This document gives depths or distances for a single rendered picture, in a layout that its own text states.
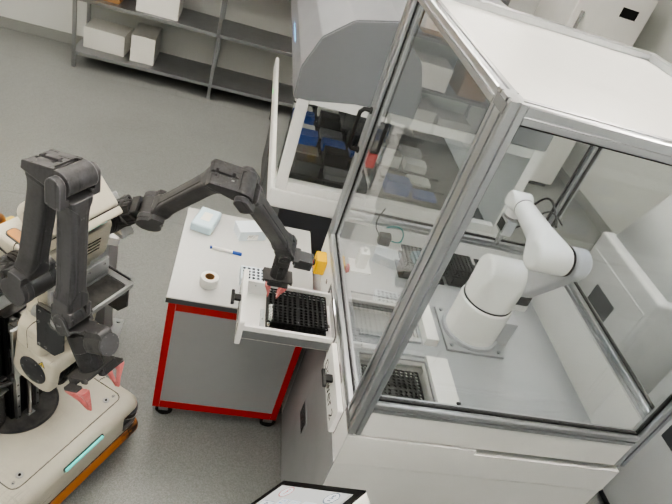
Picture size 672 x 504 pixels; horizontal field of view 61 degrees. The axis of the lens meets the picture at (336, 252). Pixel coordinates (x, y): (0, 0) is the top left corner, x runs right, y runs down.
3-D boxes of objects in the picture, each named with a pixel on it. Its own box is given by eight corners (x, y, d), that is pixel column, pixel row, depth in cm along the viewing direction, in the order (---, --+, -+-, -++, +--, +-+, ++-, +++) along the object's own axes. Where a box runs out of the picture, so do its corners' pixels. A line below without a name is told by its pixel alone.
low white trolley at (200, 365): (147, 420, 258) (166, 296, 215) (169, 323, 307) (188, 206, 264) (273, 434, 271) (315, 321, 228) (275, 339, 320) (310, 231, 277)
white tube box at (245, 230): (238, 241, 254) (240, 232, 251) (233, 229, 260) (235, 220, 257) (265, 240, 260) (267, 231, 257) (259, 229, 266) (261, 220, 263)
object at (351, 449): (333, 462, 174) (347, 433, 166) (318, 257, 255) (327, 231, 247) (600, 490, 196) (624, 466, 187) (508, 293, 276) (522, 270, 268)
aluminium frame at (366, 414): (346, 433, 166) (510, 100, 107) (327, 231, 247) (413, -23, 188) (624, 466, 187) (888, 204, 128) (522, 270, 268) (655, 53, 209)
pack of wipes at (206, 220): (210, 236, 251) (211, 228, 248) (189, 229, 251) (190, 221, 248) (221, 219, 263) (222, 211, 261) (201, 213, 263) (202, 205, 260)
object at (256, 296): (240, 338, 199) (243, 326, 195) (244, 290, 219) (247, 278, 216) (349, 355, 208) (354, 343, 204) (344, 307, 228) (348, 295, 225)
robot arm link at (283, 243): (236, 165, 154) (227, 201, 149) (256, 165, 152) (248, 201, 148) (284, 237, 191) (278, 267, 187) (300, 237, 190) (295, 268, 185)
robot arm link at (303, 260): (285, 232, 186) (280, 256, 182) (319, 240, 188) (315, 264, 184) (279, 246, 197) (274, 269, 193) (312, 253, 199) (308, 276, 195)
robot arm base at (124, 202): (126, 193, 182) (98, 207, 173) (143, 189, 178) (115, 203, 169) (137, 219, 185) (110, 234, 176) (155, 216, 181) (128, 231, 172)
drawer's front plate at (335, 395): (328, 432, 180) (337, 411, 174) (323, 362, 203) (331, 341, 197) (333, 433, 180) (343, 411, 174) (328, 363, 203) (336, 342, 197)
